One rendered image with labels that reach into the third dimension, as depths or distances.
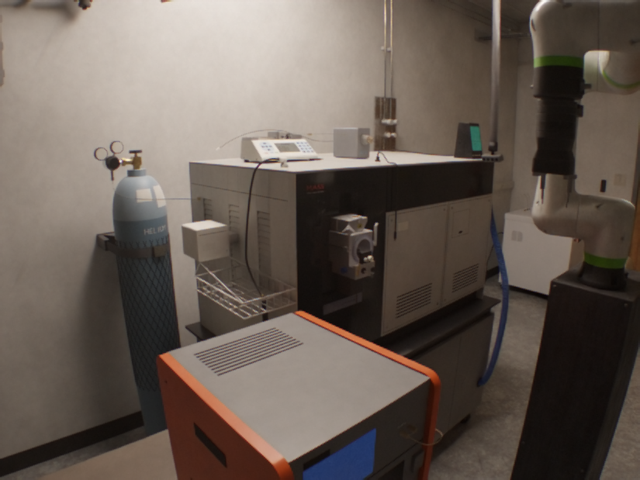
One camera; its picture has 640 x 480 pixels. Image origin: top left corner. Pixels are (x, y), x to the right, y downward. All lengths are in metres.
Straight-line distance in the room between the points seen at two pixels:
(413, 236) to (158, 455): 1.13
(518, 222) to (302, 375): 3.85
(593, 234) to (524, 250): 3.19
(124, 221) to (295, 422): 1.35
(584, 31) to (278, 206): 0.90
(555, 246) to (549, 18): 3.64
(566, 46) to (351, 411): 0.72
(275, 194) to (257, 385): 0.68
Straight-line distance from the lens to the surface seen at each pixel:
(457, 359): 2.11
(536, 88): 0.88
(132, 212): 1.85
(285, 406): 0.73
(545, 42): 0.87
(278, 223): 1.32
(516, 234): 4.52
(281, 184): 1.28
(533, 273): 4.53
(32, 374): 2.35
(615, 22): 0.87
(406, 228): 1.63
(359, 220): 1.34
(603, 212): 1.33
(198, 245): 1.44
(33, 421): 2.47
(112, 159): 1.85
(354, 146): 1.79
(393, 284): 1.64
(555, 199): 1.33
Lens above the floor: 1.55
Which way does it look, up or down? 14 degrees down
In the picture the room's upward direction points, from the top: straight up
